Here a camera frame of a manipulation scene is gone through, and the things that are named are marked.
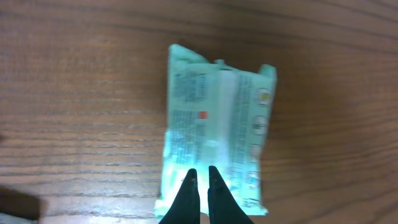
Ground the green wet wipes pack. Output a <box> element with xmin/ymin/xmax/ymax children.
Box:
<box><xmin>154</xmin><ymin>44</ymin><xmax>277</xmax><ymax>219</ymax></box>

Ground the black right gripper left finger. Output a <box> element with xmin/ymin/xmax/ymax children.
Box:
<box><xmin>159</xmin><ymin>169</ymin><xmax>200</xmax><ymax>224</ymax></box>

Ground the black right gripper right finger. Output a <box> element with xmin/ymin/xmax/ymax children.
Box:
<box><xmin>208</xmin><ymin>166</ymin><xmax>254</xmax><ymax>224</ymax></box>

